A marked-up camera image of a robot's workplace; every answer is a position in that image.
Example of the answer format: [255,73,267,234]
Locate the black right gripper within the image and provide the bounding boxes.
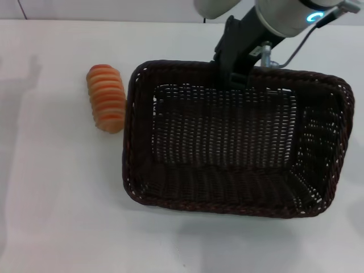
[210,5,282,89]

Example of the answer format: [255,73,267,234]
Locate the dark brown wicker basket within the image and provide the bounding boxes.
[122,59,356,220]

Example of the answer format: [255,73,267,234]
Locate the orange striped bread loaf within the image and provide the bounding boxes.
[86,64,126,134]

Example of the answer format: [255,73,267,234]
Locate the grey right arm cable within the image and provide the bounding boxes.
[260,0,361,69]

